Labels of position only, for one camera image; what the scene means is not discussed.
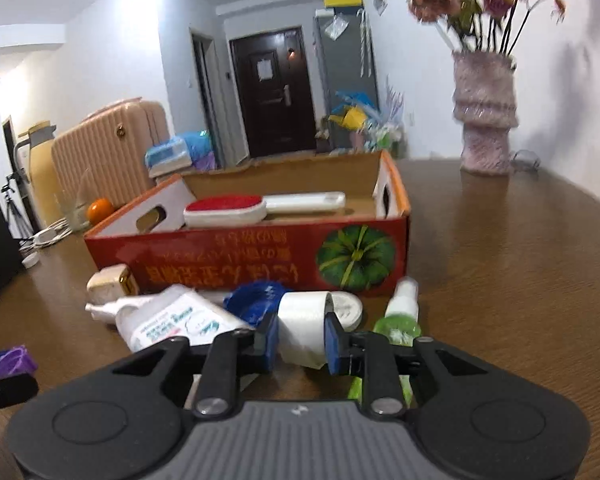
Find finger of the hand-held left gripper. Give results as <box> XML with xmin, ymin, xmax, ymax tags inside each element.
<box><xmin>0</xmin><ymin>374</ymin><xmax>39</xmax><ymax>422</ymax></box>

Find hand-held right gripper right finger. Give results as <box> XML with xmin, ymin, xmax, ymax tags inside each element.
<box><xmin>324</xmin><ymin>312</ymin><xmax>491</xmax><ymax>418</ymax></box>

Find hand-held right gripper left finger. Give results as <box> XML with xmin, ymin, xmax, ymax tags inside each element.
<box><xmin>112</xmin><ymin>312</ymin><xmax>281</xmax><ymax>418</ymax></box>

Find white plastic roll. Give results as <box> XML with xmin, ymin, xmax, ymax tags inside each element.
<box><xmin>277</xmin><ymin>291</ymin><xmax>333</xmax><ymax>368</ymax></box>

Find blue ribbed cap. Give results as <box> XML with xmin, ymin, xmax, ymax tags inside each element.
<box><xmin>223</xmin><ymin>281</ymin><xmax>288</xmax><ymax>326</ymax></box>

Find green spray bottle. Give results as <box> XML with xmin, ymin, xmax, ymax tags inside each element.
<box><xmin>350</xmin><ymin>276</ymin><xmax>423</xmax><ymax>406</ymax></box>

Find red cardboard box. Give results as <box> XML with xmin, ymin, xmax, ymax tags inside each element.
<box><xmin>84</xmin><ymin>149</ymin><xmax>411</xmax><ymax>297</ymax></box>

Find white labelled bottle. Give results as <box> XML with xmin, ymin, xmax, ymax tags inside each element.
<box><xmin>84</xmin><ymin>284</ymin><xmax>255</xmax><ymax>353</ymax></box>

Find red and white lint brush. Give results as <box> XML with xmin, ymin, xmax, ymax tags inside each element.
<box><xmin>183</xmin><ymin>191</ymin><xmax>347</xmax><ymax>230</ymax></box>

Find purple cloth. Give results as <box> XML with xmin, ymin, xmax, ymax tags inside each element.
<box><xmin>0</xmin><ymin>345</ymin><xmax>35</xmax><ymax>381</ymax></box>

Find white power strip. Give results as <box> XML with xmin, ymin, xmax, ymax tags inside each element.
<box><xmin>20</xmin><ymin>220</ymin><xmax>73</xmax><ymax>251</ymax></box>

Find black tripod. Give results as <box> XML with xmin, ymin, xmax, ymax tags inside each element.
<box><xmin>0</xmin><ymin>175</ymin><xmax>33</xmax><ymax>241</ymax></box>

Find clear glass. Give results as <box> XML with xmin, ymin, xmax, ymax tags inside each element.
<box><xmin>54</xmin><ymin>170</ymin><xmax>98</xmax><ymax>233</ymax></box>

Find orange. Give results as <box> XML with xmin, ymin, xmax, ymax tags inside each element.
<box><xmin>87</xmin><ymin>198</ymin><xmax>115</xmax><ymax>225</ymax></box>

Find blue tissue pack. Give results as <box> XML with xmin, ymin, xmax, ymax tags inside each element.
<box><xmin>172</xmin><ymin>130</ymin><xmax>215</xmax><ymax>171</ymax></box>

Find white tissue pack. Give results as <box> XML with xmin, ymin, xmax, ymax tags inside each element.
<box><xmin>146</xmin><ymin>139</ymin><xmax>191</xmax><ymax>178</ymax></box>

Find yellow thermos jug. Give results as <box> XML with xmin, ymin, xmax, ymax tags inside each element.
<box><xmin>14</xmin><ymin>122</ymin><xmax>58</xmax><ymax>228</ymax></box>

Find dark brown door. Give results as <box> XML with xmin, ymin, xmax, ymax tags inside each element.
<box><xmin>230</xmin><ymin>27</ymin><xmax>317</xmax><ymax>158</ymax></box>

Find lavender flower bunch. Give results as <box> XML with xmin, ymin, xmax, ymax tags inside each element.
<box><xmin>384</xmin><ymin>80</ymin><xmax>407</xmax><ymax>131</ymax></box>

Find pink ribbed suitcase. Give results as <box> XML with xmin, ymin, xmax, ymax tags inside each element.
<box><xmin>51</xmin><ymin>100</ymin><xmax>171</xmax><ymax>211</ymax></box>

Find eyeglasses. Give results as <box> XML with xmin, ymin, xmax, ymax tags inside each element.
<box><xmin>510</xmin><ymin>150</ymin><xmax>541</xmax><ymax>173</ymax></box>

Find pink textured vase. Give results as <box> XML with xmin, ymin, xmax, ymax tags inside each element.
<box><xmin>452</xmin><ymin>51</ymin><xmax>520</xmax><ymax>176</ymax></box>

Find grey refrigerator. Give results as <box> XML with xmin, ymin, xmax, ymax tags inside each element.
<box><xmin>314</xmin><ymin>7</ymin><xmax>381</xmax><ymax>151</ymax></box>

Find hanging umbrella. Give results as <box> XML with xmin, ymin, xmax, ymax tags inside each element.
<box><xmin>359</xmin><ymin>7</ymin><xmax>371</xmax><ymax>77</ymax></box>

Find clear plastic bag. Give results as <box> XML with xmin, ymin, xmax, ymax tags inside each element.
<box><xmin>325</xmin><ymin>15</ymin><xmax>351</xmax><ymax>41</ymax></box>

